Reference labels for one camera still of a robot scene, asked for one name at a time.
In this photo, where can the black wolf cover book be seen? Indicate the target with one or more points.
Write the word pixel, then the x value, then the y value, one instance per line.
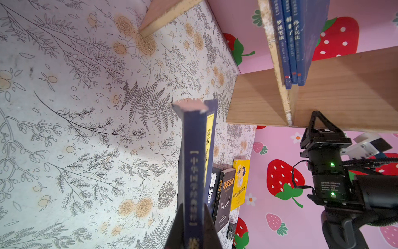
pixel 214 182

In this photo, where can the purple-navy book yellow label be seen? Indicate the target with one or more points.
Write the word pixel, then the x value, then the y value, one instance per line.
pixel 194 168

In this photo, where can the wooden two-tier shelf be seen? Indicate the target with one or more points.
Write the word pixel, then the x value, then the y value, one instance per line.
pixel 356 92

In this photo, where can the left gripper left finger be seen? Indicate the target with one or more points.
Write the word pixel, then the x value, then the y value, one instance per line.
pixel 175 238

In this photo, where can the navy book yellow label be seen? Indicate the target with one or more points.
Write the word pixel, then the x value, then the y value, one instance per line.
pixel 290 39

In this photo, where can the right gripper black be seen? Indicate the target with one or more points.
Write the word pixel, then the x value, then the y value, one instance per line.
pixel 322 142

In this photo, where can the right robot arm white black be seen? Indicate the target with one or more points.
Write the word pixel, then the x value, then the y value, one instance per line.
pixel 378 190

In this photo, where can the black antler cover book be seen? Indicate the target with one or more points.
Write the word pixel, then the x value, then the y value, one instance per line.
pixel 223 198

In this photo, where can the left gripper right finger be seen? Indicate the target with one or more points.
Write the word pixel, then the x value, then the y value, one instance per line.
pixel 211 239

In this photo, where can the small black card box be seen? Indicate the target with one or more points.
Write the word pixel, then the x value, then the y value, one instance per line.
pixel 231 232

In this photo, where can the blue book yellow label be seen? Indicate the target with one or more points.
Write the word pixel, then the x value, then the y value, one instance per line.
pixel 309 17

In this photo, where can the yellow cartoon cover book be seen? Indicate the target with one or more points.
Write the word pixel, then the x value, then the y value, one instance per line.
pixel 242 167

